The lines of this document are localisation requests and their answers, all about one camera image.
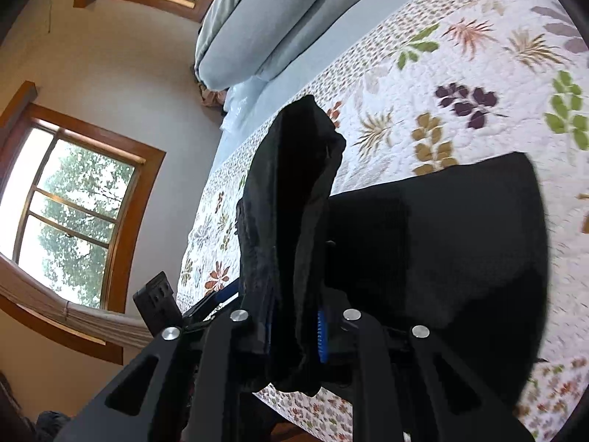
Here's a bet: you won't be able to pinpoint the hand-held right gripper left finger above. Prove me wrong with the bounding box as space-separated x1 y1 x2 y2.
53 308 277 442

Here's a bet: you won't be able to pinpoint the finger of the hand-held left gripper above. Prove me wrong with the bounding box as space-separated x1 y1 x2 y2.
181 280 241 331

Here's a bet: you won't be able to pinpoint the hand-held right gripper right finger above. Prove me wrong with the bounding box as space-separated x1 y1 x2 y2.
315 308 537 442

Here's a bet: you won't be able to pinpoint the black pants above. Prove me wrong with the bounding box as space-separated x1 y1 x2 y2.
236 94 551 408

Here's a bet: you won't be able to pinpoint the beige pleated curtain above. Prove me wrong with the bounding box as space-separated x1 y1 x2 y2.
0 258 155 348

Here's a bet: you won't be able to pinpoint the large wooden side window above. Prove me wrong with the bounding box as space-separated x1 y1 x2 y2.
0 80 167 365

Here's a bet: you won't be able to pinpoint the dark cloth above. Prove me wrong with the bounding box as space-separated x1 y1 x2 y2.
34 411 73 442

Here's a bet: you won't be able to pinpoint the clear plastic wrap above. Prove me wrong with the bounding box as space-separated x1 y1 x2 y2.
220 80 266 132

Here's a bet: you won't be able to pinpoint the light blue bed sheet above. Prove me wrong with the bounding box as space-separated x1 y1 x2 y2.
209 0 465 180

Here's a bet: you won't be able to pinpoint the folded light blue duvet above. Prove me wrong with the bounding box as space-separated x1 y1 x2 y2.
193 0 369 94

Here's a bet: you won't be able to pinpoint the floral quilted bedspread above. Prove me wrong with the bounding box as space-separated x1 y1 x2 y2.
175 0 589 442

